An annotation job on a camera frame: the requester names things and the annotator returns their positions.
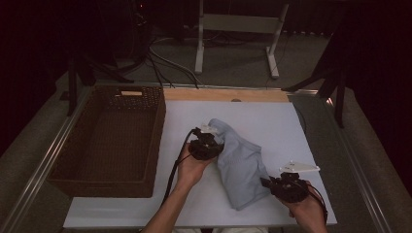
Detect person's right hand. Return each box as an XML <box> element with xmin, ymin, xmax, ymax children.
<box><xmin>281</xmin><ymin>183</ymin><xmax>328</xmax><ymax>229</ymax></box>

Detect black floor cables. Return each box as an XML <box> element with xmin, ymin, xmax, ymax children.
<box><xmin>146</xmin><ymin>34</ymin><xmax>204</xmax><ymax>90</ymax></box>

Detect aluminium frame rail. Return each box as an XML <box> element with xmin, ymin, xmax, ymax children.
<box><xmin>0</xmin><ymin>84</ymin><xmax>95</xmax><ymax>233</ymax></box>
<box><xmin>94</xmin><ymin>81</ymin><xmax>321</xmax><ymax>95</ymax></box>
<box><xmin>323</xmin><ymin>96</ymin><xmax>394</xmax><ymax>233</ymax></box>

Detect white foam board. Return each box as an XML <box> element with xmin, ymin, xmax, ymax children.
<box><xmin>62</xmin><ymin>100</ymin><xmax>338</xmax><ymax>229</ymax></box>

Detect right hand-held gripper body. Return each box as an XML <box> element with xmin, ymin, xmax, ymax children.
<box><xmin>266</xmin><ymin>160</ymin><xmax>322</xmax><ymax>204</ymax></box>

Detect black tripod stand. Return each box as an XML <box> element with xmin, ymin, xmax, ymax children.
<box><xmin>59</xmin><ymin>52</ymin><xmax>136</xmax><ymax>117</ymax></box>
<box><xmin>281</xmin><ymin>30</ymin><xmax>350</xmax><ymax>129</ymax></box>

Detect person's left hand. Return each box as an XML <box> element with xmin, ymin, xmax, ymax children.
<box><xmin>175</xmin><ymin>144</ymin><xmax>216</xmax><ymax>192</ymax></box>

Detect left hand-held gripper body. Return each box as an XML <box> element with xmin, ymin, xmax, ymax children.
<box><xmin>188</xmin><ymin>123</ymin><xmax>225</xmax><ymax>161</ymax></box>

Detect hand-held gripper cable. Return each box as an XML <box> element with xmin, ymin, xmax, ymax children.
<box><xmin>306</xmin><ymin>183</ymin><xmax>329</xmax><ymax>225</ymax></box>
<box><xmin>160</xmin><ymin>127</ymin><xmax>200</xmax><ymax>207</ymax></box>

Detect white metal stand frame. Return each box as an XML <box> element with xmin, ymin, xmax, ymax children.
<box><xmin>193</xmin><ymin>0</ymin><xmax>291</xmax><ymax>80</ymax></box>

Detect brown wicker basket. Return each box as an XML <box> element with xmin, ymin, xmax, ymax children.
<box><xmin>47</xmin><ymin>84</ymin><xmax>167</xmax><ymax>199</ymax></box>

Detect wooden board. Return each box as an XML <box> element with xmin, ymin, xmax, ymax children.
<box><xmin>163</xmin><ymin>87</ymin><xmax>291</xmax><ymax>104</ymax></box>

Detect left hand-held gripper cable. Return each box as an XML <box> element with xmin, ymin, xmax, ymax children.
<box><xmin>160</xmin><ymin>127</ymin><xmax>200</xmax><ymax>207</ymax></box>

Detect right hand-held gripper cable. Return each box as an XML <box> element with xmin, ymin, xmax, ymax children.
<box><xmin>306</xmin><ymin>183</ymin><xmax>329</xmax><ymax>225</ymax></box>

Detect light blue tank top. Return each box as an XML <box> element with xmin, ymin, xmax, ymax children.
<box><xmin>207</xmin><ymin>117</ymin><xmax>274</xmax><ymax>212</ymax></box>

